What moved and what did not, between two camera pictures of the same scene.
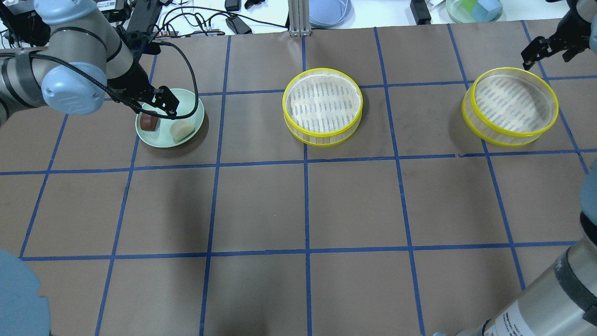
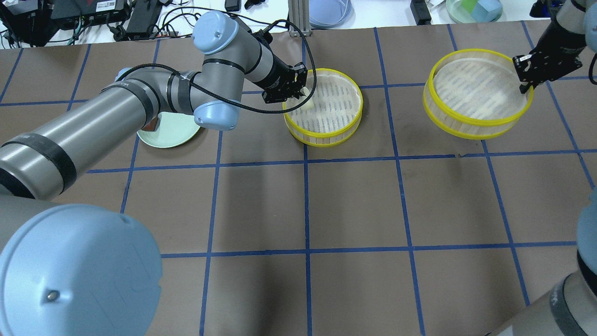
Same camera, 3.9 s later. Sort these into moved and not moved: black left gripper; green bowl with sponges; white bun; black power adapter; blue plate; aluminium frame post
Moved: black power adapter; black left gripper; white bun
Not moved: green bowl with sponges; aluminium frame post; blue plate
